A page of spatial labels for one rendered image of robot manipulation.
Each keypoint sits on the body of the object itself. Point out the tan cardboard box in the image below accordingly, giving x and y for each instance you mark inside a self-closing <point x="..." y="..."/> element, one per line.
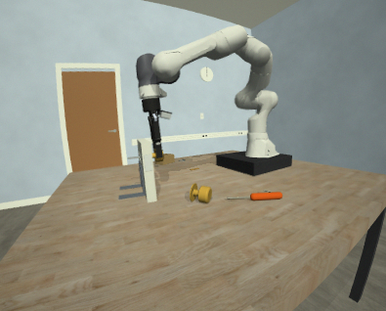
<point x="168" y="158"/>

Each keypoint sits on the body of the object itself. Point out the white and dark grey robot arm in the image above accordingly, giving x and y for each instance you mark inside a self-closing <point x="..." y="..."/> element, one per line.
<point x="218" y="45"/>

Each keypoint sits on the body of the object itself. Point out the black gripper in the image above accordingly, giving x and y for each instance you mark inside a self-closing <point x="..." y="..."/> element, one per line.
<point x="151" y="106"/>

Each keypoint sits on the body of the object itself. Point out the orange-handled screwdriver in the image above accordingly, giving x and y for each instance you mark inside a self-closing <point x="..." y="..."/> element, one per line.
<point x="263" y="196"/>

